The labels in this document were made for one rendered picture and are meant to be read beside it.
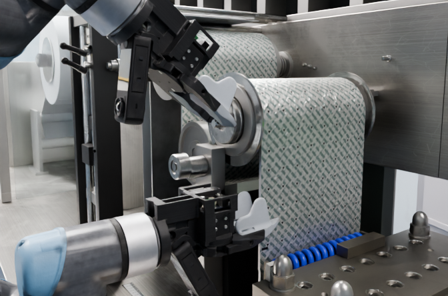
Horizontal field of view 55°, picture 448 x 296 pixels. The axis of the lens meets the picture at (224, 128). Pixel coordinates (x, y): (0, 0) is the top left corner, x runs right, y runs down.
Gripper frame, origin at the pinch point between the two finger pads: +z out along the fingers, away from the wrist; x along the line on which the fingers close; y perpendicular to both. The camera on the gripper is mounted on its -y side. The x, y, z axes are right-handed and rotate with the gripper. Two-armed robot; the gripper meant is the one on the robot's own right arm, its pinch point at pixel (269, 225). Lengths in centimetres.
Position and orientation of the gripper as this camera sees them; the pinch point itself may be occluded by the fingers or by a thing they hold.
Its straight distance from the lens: 68.7
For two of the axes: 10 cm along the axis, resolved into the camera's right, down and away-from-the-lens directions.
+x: -5.6, -1.1, 8.2
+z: 8.3, -0.8, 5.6
